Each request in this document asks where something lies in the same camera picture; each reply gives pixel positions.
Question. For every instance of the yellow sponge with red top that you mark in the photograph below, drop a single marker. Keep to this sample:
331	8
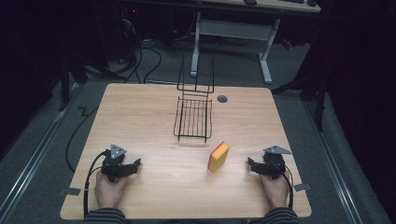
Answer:
218	156

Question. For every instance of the grey table grommet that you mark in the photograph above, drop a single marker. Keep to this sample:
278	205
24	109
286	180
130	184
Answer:
222	99

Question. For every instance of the black metal stand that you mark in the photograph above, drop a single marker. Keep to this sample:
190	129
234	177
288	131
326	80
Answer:
314	90
67	84

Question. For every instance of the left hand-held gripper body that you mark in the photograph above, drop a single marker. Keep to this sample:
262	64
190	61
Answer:
114	161

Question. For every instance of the person's right hand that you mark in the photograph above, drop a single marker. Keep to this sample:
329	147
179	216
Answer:
275	189

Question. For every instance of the grey tape piece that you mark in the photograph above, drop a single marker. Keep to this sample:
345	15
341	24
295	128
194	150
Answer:
302	187
73	191

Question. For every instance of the person's left hand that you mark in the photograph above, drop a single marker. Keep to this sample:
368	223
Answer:
107	190

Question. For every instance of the white-legged background desk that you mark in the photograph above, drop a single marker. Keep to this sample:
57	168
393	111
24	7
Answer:
239	31

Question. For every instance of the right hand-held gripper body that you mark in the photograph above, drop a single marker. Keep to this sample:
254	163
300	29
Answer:
272	161

